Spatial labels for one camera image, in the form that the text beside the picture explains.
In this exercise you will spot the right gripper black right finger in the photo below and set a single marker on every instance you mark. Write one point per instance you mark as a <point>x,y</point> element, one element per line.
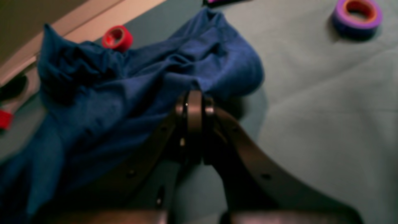
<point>252,180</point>

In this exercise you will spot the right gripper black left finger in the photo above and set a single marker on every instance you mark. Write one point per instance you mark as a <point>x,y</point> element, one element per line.
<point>146,179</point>

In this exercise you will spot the dark blue t-shirt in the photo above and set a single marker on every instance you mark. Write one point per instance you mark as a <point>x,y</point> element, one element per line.
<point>102,104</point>

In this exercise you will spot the red tape roll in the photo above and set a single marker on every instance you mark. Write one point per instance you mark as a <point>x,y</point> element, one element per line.
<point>117,38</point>

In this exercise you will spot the red cube block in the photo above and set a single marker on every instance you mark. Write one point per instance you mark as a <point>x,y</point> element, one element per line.
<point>5,119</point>

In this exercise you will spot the purple tape roll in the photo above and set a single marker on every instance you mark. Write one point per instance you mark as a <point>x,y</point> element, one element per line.
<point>357,19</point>

